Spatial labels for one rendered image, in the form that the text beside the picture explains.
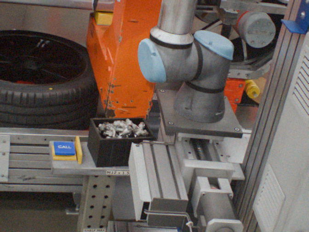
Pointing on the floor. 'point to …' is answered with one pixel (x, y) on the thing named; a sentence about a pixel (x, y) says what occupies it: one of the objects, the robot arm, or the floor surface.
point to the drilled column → (95, 203)
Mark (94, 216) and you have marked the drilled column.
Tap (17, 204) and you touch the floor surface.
